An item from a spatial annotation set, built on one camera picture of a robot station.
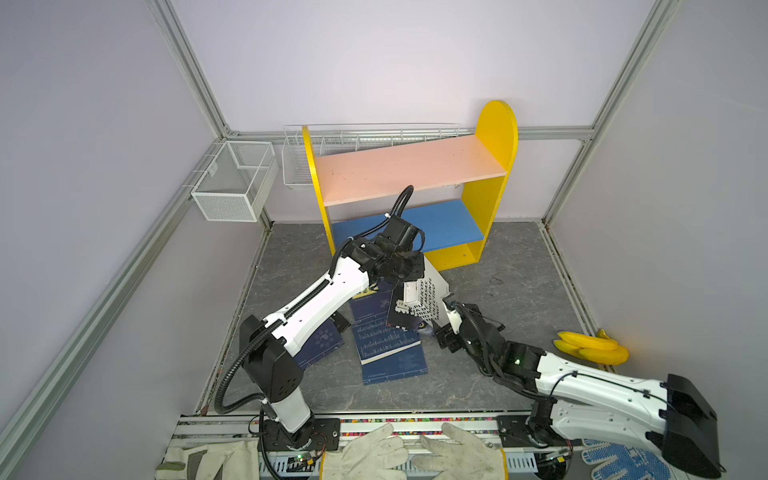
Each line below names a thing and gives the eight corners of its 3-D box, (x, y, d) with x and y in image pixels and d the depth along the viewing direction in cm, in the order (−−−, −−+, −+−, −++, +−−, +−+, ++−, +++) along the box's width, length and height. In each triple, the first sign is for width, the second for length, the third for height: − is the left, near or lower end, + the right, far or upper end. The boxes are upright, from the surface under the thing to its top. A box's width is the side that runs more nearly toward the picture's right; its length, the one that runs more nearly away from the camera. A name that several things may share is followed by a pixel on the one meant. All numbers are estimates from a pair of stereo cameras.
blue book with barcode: (361, 365, 87) (360, 361, 84) (352, 328, 94) (351, 324, 92) (420, 346, 90) (421, 342, 88) (407, 312, 98) (407, 307, 95)
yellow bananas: (562, 368, 86) (571, 361, 82) (551, 338, 92) (559, 330, 87) (625, 368, 86) (638, 361, 81) (611, 338, 92) (622, 330, 87)
